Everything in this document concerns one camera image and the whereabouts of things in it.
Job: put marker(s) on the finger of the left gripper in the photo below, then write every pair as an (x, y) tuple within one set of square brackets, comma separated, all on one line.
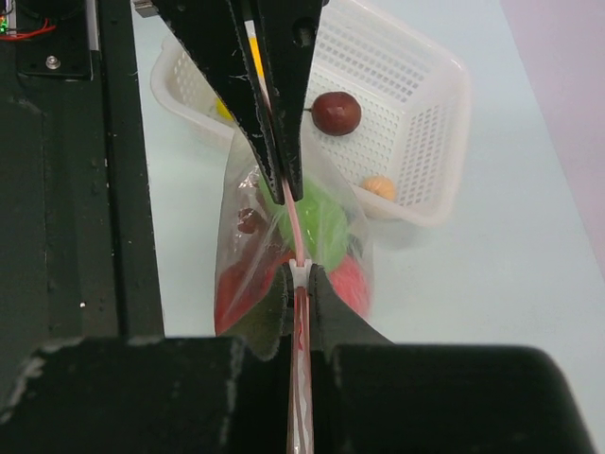
[(214, 35), (286, 33)]

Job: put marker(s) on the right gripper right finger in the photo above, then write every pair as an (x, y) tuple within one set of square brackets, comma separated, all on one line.
[(372, 395)]

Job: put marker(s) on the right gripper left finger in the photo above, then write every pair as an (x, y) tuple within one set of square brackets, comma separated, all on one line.
[(150, 394)]

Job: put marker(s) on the red toy lobster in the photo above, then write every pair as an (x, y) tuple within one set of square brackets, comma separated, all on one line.
[(246, 281)]

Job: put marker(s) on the red toy apple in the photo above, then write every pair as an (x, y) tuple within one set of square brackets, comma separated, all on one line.
[(351, 285)]

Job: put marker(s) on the light green toy cucumber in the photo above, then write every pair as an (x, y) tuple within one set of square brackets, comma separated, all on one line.
[(322, 219)]

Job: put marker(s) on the clear zip top bag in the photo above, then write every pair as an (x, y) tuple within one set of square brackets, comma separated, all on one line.
[(293, 290)]

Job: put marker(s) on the white plastic basket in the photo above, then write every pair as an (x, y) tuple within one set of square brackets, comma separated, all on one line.
[(414, 95)]

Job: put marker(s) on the beige toy mushroom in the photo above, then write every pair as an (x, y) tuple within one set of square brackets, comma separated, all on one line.
[(380, 186)]

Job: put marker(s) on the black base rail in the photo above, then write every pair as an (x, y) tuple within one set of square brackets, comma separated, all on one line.
[(77, 245)]

